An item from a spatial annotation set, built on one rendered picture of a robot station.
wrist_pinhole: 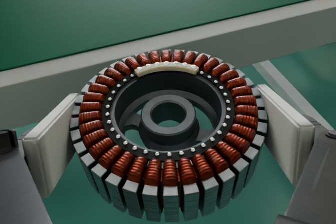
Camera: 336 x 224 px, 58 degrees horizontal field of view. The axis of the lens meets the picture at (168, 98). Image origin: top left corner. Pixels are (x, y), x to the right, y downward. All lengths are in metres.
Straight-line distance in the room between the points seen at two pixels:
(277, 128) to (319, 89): 1.26
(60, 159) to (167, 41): 0.16
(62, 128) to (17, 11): 0.22
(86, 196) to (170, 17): 0.83
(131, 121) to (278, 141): 0.09
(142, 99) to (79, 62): 0.08
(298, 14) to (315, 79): 1.14
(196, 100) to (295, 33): 0.17
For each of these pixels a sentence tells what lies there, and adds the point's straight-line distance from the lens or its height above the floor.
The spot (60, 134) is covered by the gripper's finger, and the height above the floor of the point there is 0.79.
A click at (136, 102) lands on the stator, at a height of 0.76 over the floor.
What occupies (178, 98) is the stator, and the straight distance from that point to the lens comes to 0.19.
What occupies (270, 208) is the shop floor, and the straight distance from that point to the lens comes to 1.03.
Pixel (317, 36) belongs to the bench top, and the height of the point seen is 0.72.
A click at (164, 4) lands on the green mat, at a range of 0.33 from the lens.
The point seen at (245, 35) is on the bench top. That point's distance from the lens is 0.31.
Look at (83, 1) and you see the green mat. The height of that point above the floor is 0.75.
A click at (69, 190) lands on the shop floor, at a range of 1.08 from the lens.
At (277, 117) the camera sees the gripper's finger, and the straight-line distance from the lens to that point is 0.16.
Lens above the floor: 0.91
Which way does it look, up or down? 46 degrees down
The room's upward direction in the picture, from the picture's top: 3 degrees counter-clockwise
